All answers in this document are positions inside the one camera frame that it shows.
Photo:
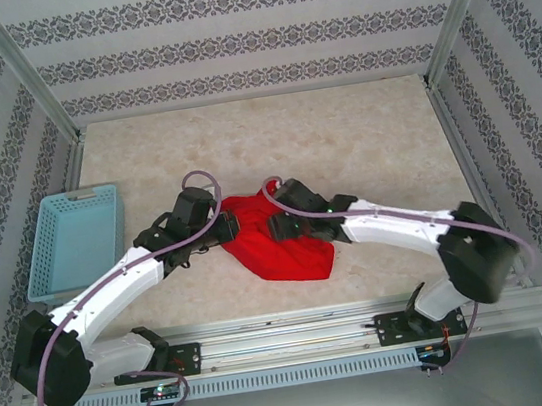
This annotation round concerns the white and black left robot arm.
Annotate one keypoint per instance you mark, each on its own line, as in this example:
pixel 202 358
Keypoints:
pixel 111 286

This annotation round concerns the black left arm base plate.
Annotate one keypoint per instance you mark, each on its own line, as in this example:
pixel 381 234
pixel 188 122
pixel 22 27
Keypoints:
pixel 189 358

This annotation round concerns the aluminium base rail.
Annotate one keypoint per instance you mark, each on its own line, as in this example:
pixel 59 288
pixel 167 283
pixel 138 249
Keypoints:
pixel 290 336

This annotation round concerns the aluminium frame post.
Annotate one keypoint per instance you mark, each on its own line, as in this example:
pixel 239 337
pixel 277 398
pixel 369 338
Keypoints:
pixel 461 9
pixel 25 71

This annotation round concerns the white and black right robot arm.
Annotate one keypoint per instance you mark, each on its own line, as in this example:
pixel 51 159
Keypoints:
pixel 396 231

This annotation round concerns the small green circuit board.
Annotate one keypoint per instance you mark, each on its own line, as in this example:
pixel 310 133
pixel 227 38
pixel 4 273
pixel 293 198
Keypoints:
pixel 161 391
pixel 433 352

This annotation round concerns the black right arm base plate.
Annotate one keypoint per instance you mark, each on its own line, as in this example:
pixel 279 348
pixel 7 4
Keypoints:
pixel 392 330

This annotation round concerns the red t-shirt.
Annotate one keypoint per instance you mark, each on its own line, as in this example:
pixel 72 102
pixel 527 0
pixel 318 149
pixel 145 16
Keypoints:
pixel 283 257

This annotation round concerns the light blue perforated plastic basket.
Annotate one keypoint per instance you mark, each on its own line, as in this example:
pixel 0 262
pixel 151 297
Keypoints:
pixel 72 241

